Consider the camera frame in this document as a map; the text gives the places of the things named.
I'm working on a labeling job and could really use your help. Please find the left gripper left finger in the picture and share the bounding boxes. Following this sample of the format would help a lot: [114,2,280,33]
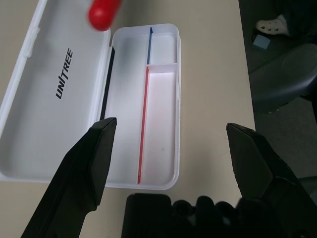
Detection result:
[18,117,117,238]

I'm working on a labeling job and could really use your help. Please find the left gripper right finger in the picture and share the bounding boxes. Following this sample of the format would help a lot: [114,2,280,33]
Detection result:
[225,122,317,238]

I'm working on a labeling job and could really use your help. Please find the white Unitree pencil case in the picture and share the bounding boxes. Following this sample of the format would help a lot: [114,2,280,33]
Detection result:
[0,0,181,191]

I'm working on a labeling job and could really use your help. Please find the red black marker pen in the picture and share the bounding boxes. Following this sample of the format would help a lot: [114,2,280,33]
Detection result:
[88,0,124,32]

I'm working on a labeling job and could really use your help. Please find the small blue grey block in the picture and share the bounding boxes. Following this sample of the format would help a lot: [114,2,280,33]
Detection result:
[252,34,270,52]

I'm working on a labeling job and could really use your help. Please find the white clog shoe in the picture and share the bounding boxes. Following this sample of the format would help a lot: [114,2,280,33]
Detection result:
[256,14,290,37]

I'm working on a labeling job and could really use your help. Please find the dark trouser leg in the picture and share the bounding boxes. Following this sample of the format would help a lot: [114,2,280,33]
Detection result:
[282,0,317,33]

